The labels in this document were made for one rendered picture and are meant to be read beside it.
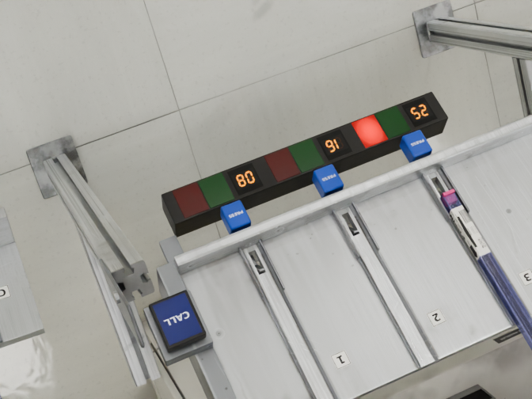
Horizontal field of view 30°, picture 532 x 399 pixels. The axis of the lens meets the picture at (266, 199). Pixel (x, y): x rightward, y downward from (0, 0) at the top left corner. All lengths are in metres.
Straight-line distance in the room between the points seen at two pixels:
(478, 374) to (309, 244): 0.39
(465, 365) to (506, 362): 0.06
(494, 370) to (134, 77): 0.78
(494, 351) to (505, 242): 0.29
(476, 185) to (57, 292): 0.90
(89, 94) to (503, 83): 0.80
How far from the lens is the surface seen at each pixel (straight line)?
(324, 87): 1.82
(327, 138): 1.12
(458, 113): 1.95
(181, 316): 0.97
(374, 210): 1.08
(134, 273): 1.11
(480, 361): 1.35
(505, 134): 1.13
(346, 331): 1.02
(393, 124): 1.14
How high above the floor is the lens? 1.67
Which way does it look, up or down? 67 degrees down
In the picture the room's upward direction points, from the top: 125 degrees clockwise
